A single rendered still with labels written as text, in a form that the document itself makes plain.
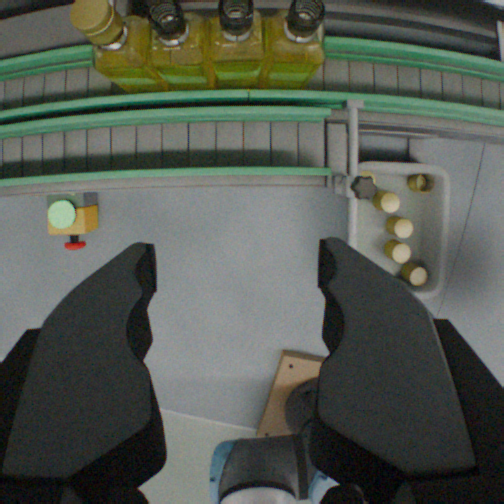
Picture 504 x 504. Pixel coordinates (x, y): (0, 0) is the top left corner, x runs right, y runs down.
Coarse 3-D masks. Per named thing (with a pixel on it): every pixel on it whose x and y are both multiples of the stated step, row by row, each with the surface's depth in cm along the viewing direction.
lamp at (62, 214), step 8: (64, 200) 62; (56, 208) 60; (64, 208) 60; (72, 208) 62; (56, 216) 60; (64, 216) 60; (72, 216) 61; (56, 224) 60; (64, 224) 61; (72, 224) 63
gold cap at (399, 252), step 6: (390, 240) 70; (396, 240) 70; (384, 246) 71; (390, 246) 68; (396, 246) 66; (402, 246) 66; (384, 252) 71; (390, 252) 68; (396, 252) 67; (402, 252) 67; (408, 252) 67; (390, 258) 69; (396, 258) 67; (402, 258) 67
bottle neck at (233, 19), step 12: (228, 0) 29; (240, 0) 29; (228, 12) 32; (240, 12) 32; (252, 12) 29; (228, 24) 30; (240, 24) 30; (252, 24) 33; (228, 36) 33; (240, 36) 33
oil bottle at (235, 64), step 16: (208, 16) 35; (256, 16) 34; (208, 32) 35; (256, 32) 34; (208, 48) 36; (224, 48) 35; (240, 48) 35; (256, 48) 35; (224, 64) 38; (240, 64) 38; (256, 64) 38; (224, 80) 45; (240, 80) 45; (256, 80) 45
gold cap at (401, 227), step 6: (396, 216) 69; (390, 222) 68; (396, 222) 66; (402, 222) 66; (408, 222) 66; (390, 228) 68; (396, 228) 66; (402, 228) 66; (408, 228) 66; (396, 234) 66; (402, 234) 66; (408, 234) 66
